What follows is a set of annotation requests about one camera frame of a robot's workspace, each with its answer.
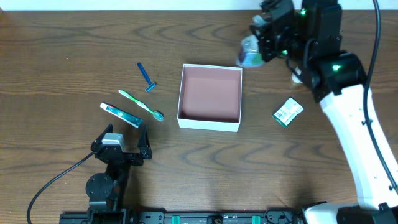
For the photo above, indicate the green white soap packet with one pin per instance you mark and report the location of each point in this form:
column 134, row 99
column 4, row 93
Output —
column 288, row 112

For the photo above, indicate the white box with brown interior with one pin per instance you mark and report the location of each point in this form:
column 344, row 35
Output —
column 210, row 98

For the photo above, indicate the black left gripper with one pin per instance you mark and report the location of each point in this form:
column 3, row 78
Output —
column 125, row 156

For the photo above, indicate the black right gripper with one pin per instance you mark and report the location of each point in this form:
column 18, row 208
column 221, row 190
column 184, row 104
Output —
column 267, row 42

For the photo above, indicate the green toothbrush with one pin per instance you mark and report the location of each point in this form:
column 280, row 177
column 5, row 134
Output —
column 156, row 114

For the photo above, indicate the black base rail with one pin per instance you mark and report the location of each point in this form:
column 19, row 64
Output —
column 156, row 217

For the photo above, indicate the teal toothpaste tube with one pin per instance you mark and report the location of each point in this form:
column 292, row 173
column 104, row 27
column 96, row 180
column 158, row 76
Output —
column 130, row 119

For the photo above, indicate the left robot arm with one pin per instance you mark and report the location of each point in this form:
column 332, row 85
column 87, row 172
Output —
column 106, row 190

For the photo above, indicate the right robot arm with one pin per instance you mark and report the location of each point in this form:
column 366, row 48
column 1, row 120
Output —
column 339, row 83

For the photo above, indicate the clear soap pump bottle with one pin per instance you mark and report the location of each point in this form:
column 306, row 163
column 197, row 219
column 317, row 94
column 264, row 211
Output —
column 249, row 55

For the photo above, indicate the white lotion tube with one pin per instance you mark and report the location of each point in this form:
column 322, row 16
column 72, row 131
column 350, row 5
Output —
column 295, row 76

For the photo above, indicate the blue disposable razor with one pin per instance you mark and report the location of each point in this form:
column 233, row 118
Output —
column 151, row 84

